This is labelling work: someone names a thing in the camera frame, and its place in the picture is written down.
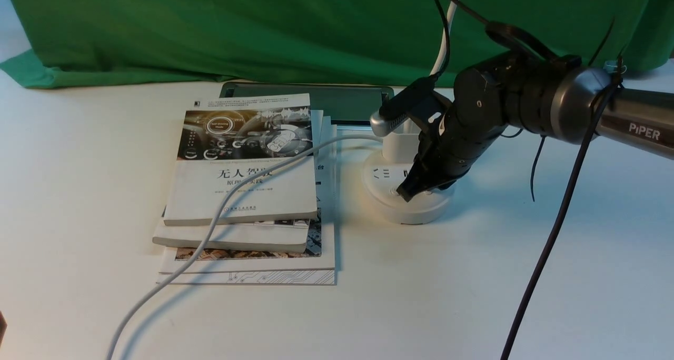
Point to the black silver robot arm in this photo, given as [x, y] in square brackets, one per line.
[555, 99]

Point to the green backdrop cloth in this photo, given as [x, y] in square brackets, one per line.
[77, 43]

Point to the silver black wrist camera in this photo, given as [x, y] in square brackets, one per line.
[403, 107]

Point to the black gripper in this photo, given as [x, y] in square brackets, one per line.
[447, 148]

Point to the bottom book circuit pattern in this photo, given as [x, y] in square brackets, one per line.
[315, 266]

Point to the top book with car cover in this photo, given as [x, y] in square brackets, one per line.
[237, 160]

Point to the black desk cable tray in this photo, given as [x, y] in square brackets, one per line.
[346, 105]

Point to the metal binder clip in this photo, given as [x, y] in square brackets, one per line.
[614, 67]

